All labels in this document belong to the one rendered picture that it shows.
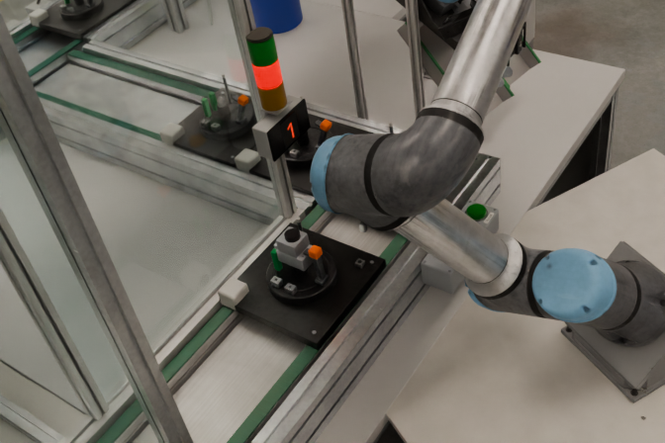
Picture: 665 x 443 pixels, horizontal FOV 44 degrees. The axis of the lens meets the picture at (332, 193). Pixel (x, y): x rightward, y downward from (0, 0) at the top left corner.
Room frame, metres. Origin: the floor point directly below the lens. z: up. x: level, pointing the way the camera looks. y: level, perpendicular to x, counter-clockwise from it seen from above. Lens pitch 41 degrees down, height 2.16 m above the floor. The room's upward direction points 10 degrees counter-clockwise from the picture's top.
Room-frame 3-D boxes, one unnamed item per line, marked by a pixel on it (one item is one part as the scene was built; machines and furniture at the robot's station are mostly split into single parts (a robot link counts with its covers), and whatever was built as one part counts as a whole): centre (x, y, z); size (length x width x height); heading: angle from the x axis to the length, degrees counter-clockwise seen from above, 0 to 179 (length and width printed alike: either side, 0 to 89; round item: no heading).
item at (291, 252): (1.15, 0.10, 1.06); 0.08 x 0.04 x 0.07; 49
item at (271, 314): (1.14, 0.09, 0.96); 0.24 x 0.24 x 0.02; 49
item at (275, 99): (1.33, 0.08, 1.29); 0.05 x 0.05 x 0.05
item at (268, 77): (1.33, 0.08, 1.34); 0.05 x 0.05 x 0.05
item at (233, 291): (1.13, 0.23, 0.97); 0.05 x 0.05 x 0.04; 49
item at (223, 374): (1.19, 0.08, 0.91); 0.84 x 0.28 x 0.10; 139
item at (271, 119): (1.33, 0.08, 1.29); 0.12 x 0.05 x 0.25; 139
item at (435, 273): (1.19, -0.24, 0.93); 0.21 x 0.07 x 0.06; 139
